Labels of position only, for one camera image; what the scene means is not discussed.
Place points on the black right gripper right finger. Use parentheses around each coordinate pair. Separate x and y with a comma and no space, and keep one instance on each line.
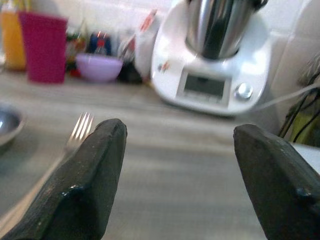
(275,180)

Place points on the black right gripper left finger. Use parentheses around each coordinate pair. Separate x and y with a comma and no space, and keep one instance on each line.
(82,180)

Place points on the grey placemat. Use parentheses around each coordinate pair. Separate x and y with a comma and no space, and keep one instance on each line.
(22,162)

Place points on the yellow-green bag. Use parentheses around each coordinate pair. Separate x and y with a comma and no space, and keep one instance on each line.
(306,125)

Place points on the silver metal bowl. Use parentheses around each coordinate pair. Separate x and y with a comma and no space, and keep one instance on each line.
(7,126)

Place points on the lilac plastic bowl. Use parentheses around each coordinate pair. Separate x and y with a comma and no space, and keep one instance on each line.
(99,67)

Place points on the white kitchen cooking machine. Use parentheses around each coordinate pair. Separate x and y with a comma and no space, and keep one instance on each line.
(212,82)

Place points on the blue-labelled bottle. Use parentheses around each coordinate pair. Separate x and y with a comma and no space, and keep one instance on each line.
(100,45)

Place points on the magenta plastic cup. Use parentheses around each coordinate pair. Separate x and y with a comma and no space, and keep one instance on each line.
(45,47)

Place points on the white carton with red print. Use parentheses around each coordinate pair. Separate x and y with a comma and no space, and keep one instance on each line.
(147,42)

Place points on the orange juice bottle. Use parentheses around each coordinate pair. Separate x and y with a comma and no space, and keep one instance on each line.
(13,37)

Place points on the steel mixing jug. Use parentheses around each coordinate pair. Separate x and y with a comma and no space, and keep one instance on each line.
(217,27)

